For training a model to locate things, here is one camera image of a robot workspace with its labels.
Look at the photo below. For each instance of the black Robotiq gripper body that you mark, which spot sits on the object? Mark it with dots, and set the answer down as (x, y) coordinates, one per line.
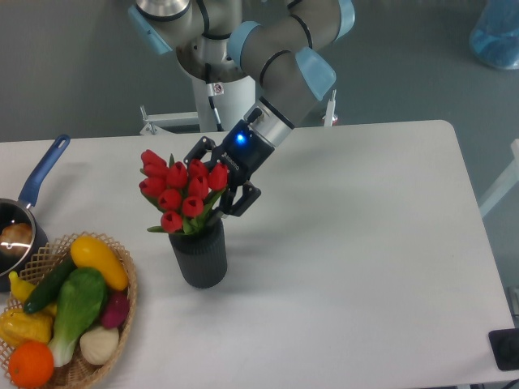
(242, 151)

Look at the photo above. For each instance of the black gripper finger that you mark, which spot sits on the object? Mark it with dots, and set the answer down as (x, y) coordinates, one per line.
(234, 202)
(199, 150)

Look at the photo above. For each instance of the red tulip bouquet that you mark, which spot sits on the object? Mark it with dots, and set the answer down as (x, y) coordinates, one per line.
(184, 193)

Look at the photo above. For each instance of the dark grey ribbed vase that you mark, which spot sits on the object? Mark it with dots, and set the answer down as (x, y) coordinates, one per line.
(202, 258)

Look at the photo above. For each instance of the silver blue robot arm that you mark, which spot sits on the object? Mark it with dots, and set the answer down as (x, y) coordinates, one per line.
(283, 59)

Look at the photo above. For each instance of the yellow squash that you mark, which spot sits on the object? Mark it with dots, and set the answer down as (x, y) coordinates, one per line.
(88, 251)

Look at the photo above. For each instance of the purple red radish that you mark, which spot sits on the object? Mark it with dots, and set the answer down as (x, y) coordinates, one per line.
(116, 310)

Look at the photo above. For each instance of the green bok choy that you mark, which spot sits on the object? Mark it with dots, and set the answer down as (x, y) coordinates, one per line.
(80, 300)

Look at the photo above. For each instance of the brown bread roll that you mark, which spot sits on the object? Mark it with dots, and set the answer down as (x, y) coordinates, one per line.
(16, 239)

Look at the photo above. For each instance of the white garlic bulb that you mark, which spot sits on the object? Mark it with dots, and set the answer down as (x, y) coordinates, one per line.
(98, 345)

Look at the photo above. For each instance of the dark green cucumber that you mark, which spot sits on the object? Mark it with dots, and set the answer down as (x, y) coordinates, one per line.
(49, 287)

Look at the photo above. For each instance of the small yellow banana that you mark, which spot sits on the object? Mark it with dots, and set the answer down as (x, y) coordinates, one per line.
(22, 289)

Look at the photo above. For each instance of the yellow bell pepper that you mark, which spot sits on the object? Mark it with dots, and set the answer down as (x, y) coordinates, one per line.
(18, 327)

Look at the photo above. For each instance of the blue plastic bag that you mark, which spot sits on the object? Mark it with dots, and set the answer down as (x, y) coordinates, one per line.
(494, 39)

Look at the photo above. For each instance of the orange fruit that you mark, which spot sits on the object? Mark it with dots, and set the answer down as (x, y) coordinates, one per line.
(31, 365)

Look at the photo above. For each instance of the black device at edge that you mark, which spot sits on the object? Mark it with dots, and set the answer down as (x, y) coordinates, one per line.
(504, 345)

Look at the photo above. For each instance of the white clamp post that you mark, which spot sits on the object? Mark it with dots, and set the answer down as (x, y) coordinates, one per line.
(330, 118)

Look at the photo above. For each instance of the blue handled saucepan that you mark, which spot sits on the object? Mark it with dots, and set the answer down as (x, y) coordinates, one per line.
(19, 210)

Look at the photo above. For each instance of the white frame bar right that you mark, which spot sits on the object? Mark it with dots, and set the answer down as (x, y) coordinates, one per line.
(501, 185)

